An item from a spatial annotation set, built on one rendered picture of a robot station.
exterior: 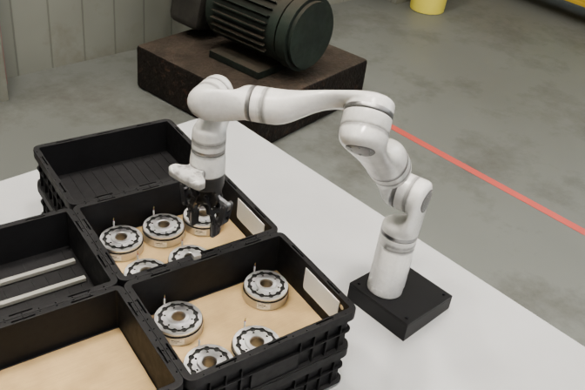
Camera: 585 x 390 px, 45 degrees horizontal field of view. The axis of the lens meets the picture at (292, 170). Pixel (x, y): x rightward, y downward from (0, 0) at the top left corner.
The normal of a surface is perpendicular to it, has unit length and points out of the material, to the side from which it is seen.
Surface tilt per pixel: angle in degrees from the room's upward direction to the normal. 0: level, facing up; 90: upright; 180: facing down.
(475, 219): 0
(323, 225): 0
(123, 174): 0
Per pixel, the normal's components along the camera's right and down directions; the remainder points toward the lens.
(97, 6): 0.68, 0.45
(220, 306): 0.11, -0.84
